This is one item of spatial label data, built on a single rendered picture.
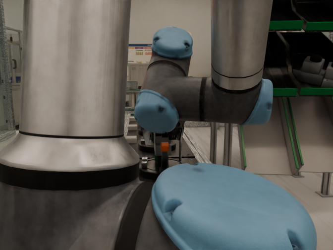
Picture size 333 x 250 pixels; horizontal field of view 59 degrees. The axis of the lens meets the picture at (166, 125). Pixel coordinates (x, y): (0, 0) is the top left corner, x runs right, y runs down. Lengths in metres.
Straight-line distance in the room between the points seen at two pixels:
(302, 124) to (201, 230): 0.79
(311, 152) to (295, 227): 0.70
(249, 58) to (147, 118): 0.18
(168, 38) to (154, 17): 10.91
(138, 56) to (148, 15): 1.52
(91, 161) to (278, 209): 0.13
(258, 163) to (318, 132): 0.22
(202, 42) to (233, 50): 11.07
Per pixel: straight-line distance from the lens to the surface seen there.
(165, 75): 0.50
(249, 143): 0.85
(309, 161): 0.89
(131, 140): 1.16
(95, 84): 0.23
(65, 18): 0.23
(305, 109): 0.98
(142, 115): 0.47
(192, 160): 0.95
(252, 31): 0.39
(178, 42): 0.54
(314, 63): 0.88
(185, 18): 11.49
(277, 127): 0.90
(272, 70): 0.92
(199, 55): 11.42
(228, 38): 0.39
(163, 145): 0.74
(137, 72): 8.12
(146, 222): 0.21
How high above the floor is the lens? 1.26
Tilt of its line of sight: 11 degrees down
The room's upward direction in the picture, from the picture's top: straight up
